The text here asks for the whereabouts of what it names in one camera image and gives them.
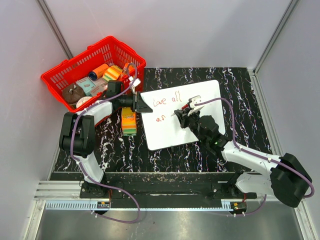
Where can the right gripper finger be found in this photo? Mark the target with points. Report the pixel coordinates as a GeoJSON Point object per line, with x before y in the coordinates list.
{"type": "Point", "coordinates": [186, 108]}
{"type": "Point", "coordinates": [182, 120]}

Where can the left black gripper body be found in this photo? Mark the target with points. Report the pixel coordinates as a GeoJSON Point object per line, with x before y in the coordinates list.
{"type": "Point", "coordinates": [135, 102]}

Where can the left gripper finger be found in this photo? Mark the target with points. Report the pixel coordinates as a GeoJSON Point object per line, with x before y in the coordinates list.
{"type": "Point", "coordinates": [139, 100]}
{"type": "Point", "coordinates": [143, 108]}

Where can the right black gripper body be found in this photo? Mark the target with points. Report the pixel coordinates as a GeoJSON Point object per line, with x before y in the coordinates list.
{"type": "Point", "coordinates": [192, 121]}

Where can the red capped whiteboard marker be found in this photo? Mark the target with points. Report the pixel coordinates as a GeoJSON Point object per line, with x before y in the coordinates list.
{"type": "Point", "coordinates": [177, 112]}

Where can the white whiteboard black frame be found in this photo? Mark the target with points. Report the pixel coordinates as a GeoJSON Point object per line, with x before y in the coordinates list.
{"type": "Point", "coordinates": [163, 130]}

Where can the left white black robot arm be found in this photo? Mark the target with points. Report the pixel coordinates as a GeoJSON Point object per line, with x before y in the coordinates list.
{"type": "Point", "coordinates": [78, 133]}

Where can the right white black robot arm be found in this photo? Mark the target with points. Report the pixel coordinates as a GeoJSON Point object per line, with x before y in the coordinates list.
{"type": "Point", "coordinates": [281, 176]}

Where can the stacked colourful sponge pack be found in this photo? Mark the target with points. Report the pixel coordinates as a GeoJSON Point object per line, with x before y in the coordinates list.
{"type": "Point", "coordinates": [128, 122]}

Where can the orange snack box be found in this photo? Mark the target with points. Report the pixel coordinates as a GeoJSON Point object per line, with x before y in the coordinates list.
{"type": "Point", "coordinates": [129, 70]}

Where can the pink white packet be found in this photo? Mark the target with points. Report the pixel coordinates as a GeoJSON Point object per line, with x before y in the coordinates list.
{"type": "Point", "coordinates": [100, 85]}

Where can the teal small box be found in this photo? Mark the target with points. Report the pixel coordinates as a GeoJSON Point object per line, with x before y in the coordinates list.
{"type": "Point", "coordinates": [86, 84]}

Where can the white round container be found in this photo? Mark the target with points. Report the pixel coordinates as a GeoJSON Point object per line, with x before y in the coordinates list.
{"type": "Point", "coordinates": [82, 101]}

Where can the red plastic shopping basket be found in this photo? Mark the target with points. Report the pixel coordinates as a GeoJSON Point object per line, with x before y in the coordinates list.
{"type": "Point", "coordinates": [107, 50]}

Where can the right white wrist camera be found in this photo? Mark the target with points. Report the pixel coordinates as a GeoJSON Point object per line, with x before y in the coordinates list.
{"type": "Point", "coordinates": [194, 105]}

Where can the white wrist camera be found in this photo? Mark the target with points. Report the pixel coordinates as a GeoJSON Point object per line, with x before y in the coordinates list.
{"type": "Point", "coordinates": [134, 82]}
{"type": "Point", "coordinates": [194, 105]}

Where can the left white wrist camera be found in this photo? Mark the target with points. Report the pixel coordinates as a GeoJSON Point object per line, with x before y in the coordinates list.
{"type": "Point", "coordinates": [134, 82]}

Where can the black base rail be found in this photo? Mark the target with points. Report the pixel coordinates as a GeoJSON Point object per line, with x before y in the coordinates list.
{"type": "Point", "coordinates": [215, 185]}

